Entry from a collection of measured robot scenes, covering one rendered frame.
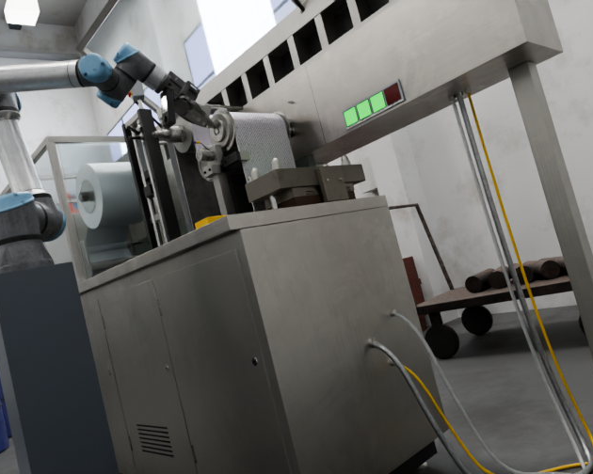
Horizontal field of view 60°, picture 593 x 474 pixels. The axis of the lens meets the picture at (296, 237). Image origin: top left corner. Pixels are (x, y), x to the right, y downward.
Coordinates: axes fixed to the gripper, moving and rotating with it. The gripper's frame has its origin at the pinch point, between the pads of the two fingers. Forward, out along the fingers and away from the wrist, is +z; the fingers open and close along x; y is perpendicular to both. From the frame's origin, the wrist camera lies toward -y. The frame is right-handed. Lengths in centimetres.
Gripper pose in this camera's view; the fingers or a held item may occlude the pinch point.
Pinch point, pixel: (208, 125)
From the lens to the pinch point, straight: 180.3
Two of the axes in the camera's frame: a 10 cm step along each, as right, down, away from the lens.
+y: 2.7, -8.3, 4.9
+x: -6.5, 2.2, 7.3
